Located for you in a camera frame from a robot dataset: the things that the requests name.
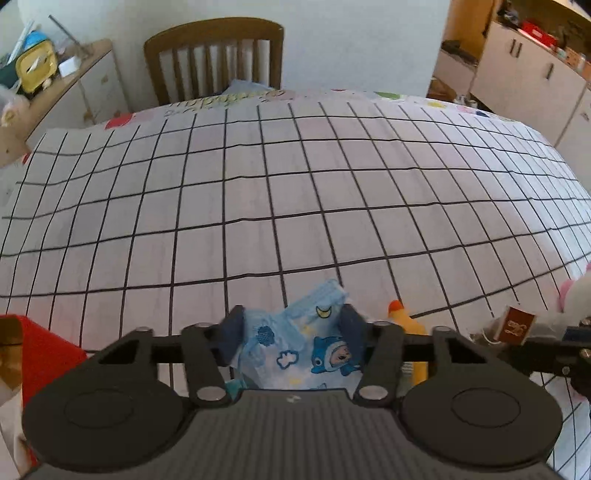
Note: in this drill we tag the colourful printed table mat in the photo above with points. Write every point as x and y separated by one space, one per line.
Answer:
217 99

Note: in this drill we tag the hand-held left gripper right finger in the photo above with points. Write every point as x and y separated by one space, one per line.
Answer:
352 330

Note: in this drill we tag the blue chair cushion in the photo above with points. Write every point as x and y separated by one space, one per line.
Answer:
247 87

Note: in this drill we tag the white plush rabbit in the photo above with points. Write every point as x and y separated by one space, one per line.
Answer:
575 295

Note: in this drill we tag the blue plastic toy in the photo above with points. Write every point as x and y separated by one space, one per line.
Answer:
33 39

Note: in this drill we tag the blue cartoon face mask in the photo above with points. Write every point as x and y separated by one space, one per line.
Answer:
295 332

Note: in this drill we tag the red tissue box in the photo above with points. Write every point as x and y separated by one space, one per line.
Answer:
41 350

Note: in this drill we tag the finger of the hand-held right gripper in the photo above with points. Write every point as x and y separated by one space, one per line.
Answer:
545 357
577 334

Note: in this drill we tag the clear plastic bag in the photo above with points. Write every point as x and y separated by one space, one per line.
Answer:
11 108

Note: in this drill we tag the wooden chair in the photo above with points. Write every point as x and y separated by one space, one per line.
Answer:
212 30

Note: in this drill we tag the white kitchen cabinets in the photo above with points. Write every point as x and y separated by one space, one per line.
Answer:
531 78

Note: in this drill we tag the clear acrylic stand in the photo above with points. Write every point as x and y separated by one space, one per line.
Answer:
69 34

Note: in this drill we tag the white tissue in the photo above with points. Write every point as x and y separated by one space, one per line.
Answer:
9 415

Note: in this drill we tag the yellow tissue box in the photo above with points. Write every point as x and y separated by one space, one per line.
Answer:
34 64

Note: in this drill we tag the wooden sideboard cabinet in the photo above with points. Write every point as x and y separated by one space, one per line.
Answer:
92 92

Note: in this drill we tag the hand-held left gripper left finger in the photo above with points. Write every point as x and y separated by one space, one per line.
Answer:
232 334

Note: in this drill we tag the small white box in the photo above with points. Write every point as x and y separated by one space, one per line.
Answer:
68 66

